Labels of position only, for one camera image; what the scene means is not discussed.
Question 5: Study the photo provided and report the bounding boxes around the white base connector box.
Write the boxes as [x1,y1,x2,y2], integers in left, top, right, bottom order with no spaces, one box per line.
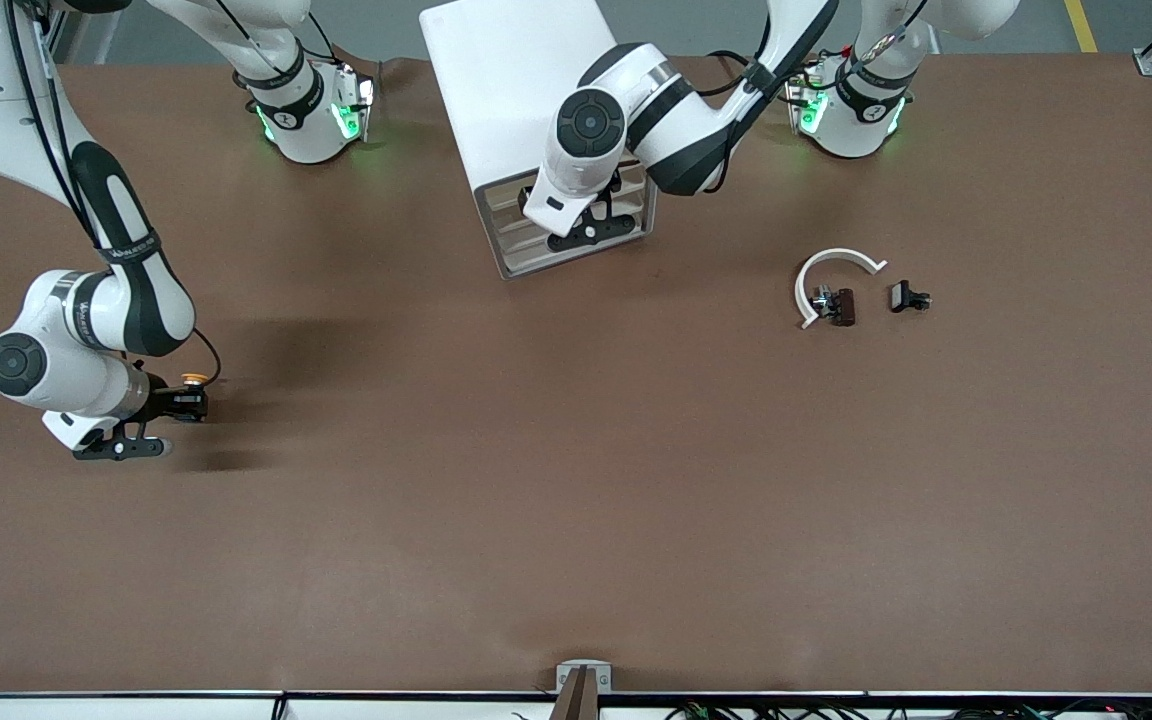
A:
[333,67,378,144]
[788,65,830,137]

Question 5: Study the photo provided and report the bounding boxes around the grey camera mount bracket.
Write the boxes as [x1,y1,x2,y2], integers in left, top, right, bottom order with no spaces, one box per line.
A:
[549,659,614,720]

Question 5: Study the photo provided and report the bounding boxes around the white curved plastic arc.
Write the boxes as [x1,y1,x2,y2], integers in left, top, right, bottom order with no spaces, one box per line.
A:
[795,248,888,330]

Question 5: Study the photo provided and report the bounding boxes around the brown table cover sheet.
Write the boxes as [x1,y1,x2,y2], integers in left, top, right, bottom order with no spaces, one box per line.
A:
[0,50,1152,697]

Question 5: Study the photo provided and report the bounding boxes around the black cable bundle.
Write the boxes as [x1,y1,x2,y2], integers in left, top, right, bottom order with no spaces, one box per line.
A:
[664,700,1152,720]

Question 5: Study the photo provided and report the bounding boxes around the white table edge rail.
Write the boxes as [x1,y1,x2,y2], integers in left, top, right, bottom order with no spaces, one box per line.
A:
[0,689,1152,720]

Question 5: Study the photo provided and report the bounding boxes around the dark brown clip part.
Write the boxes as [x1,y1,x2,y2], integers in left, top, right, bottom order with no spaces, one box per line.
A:
[811,287,857,328]

